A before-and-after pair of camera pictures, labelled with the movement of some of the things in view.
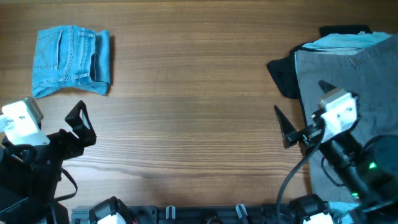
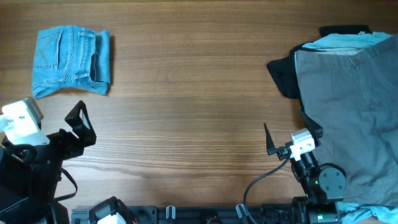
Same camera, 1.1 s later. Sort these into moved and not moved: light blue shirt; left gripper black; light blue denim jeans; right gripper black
Moved: right gripper black
Not moved: light blue denim jeans; left gripper black; light blue shirt
